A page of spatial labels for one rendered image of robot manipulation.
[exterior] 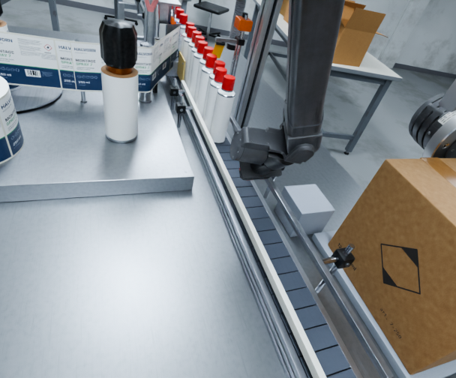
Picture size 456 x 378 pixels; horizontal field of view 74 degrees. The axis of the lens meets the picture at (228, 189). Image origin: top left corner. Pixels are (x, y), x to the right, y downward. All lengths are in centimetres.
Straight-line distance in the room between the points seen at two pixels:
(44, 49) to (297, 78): 78
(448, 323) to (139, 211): 64
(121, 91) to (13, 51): 36
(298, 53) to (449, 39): 711
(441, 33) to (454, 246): 682
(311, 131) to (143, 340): 46
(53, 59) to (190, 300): 77
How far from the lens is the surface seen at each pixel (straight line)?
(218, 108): 89
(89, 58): 104
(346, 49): 258
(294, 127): 50
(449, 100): 87
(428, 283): 63
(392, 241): 66
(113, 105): 85
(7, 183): 81
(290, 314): 58
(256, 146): 56
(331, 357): 62
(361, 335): 56
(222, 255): 71
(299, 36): 39
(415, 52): 719
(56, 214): 78
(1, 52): 109
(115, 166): 82
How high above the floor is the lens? 139
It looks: 40 degrees down
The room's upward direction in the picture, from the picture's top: 15 degrees clockwise
